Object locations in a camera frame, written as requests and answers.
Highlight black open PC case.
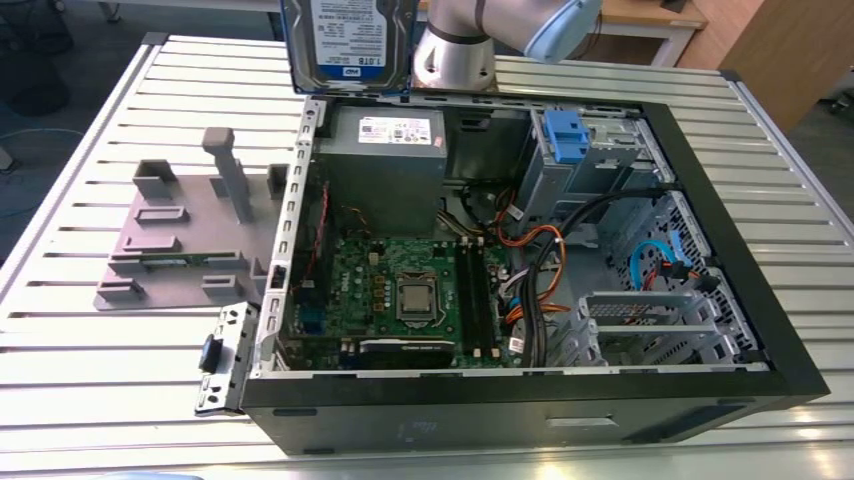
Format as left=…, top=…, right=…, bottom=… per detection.
left=236, top=79, right=832, bottom=456

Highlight metal optical drive cage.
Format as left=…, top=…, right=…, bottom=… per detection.
left=516, top=107, right=675, bottom=226

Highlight black RAM slot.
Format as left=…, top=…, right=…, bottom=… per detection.
left=456, top=238, right=483, bottom=359
left=472, top=238, right=503, bottom=359

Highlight blue plastic drive latch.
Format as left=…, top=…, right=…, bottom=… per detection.
left=543, top=108, right=592, bottom=164

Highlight grey parts rack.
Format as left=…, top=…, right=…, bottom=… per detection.
left=92, top=127, right=295, bottom=312

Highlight CPU socket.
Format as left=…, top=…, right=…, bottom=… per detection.
left=391, top=269, right=443, bottom=327

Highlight orange power wires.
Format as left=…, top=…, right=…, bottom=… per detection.
left=499, top=224, right=569, bottom=326

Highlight metal disk bay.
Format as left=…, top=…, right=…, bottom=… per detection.
left=576, top=289, right=762, bottom=369

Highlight green RAM stick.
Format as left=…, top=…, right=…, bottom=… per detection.
left=142, top=254, right=209, bottom=267

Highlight wooden cabinet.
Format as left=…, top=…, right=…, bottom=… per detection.
left=676, top=0, right=854, bottom=134

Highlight black graphics card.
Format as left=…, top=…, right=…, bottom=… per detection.
left=339, top=337, right=455, bottom=371

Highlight black yellow wire bundle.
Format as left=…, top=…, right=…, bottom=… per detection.
left=436, top=179, right=519, bottom=241

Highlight thin red wire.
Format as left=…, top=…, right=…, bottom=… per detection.
left=303, top=180, right=332, bottom=289

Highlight thick black cable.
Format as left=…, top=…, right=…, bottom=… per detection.
left=519, top=184, right=675, bottom=369

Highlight black power wire connector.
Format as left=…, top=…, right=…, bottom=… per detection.
left=656, top=257, right=722, bottom=294

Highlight grey power supply unit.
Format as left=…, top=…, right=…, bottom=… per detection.
left=312, top=105, right=448, bottom=241

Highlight white framed desk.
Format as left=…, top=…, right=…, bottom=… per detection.
left=98, top=0, right=288, bottom=46

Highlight metal card retainer bracket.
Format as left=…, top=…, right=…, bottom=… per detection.
left=192, top=302, right=261, bottom=416

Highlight green motherboard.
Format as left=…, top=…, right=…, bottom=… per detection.
left=282, top=237, right=528, bottom=371

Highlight black office chair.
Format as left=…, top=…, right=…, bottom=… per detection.
left=0, top=0, right=74, bottom=117

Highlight blue data wire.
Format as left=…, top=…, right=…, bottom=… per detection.
left=625, top=232, right=688, bottom=291

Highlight silver CPU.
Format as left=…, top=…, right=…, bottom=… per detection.
left=399, top=285, right=433, bottom=314

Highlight hard disk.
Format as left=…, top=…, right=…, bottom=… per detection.
left=278, top=0, right=420, bottom=97

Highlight white floor cable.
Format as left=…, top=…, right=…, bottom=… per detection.
left=0, top=127, right=92, bottom=142

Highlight wooden top desk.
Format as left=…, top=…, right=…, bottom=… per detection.
left=592, top=0, right=708, bottom=66

